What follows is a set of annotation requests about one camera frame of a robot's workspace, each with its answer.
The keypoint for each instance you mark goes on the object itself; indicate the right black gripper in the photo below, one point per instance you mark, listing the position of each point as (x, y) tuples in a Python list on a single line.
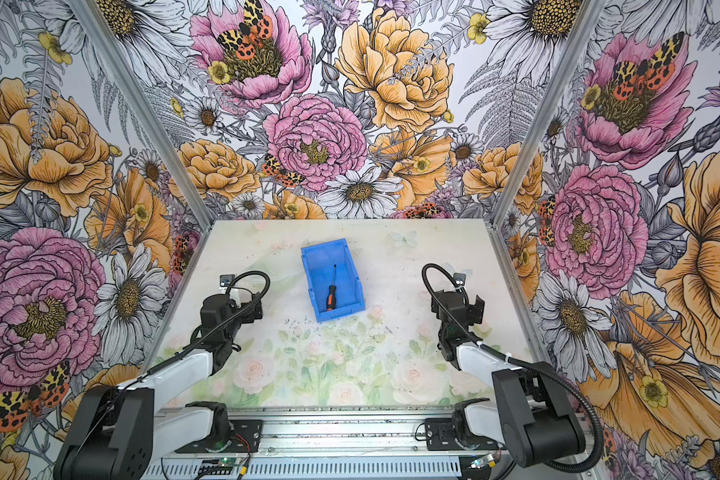
[(475, 312)]

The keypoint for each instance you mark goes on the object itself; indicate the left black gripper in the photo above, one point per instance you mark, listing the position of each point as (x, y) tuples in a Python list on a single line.
[(252, 310)]

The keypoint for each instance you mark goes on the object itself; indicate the orange black handled screwdriver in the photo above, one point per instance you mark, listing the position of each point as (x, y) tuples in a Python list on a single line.
[(331, 300)]

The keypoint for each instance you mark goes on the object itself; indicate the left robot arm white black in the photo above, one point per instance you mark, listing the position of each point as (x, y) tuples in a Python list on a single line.
[(118, 431)]

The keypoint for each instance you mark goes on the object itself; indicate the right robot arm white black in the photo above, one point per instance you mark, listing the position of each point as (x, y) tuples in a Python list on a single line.
[(529, 414)]

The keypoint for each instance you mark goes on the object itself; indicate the blue plastic bin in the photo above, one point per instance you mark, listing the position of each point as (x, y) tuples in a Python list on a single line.
[(318, 261)]

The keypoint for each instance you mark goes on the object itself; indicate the green circuit board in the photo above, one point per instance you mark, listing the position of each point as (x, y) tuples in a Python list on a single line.
[(226, 466)]

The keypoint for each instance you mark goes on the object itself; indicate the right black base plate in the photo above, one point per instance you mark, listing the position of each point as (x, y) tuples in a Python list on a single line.
[(440, 434)]

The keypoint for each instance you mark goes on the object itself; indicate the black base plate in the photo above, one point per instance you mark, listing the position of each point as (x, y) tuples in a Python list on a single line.
[(241, 436), (440, 434)]

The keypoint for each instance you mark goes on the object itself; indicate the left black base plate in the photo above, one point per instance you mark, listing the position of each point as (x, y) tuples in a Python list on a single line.
[(241, 436)]

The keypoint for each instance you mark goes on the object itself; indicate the aluminium front rail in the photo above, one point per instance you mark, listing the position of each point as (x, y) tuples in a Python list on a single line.
[(343, 431)]

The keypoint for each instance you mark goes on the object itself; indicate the white slotted cable duct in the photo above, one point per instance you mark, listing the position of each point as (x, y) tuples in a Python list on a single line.
[(427, 467)]

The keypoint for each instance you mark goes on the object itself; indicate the right aluminium corner post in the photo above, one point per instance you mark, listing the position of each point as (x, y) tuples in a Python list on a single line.
[(575, 48)]

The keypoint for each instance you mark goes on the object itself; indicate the aluminium corner post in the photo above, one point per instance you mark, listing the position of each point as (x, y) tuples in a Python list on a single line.
[(575, 48), (98, 32)]

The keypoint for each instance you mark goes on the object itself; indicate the left aluminium corner post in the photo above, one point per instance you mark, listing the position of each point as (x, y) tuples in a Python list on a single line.
[(98, 32)]

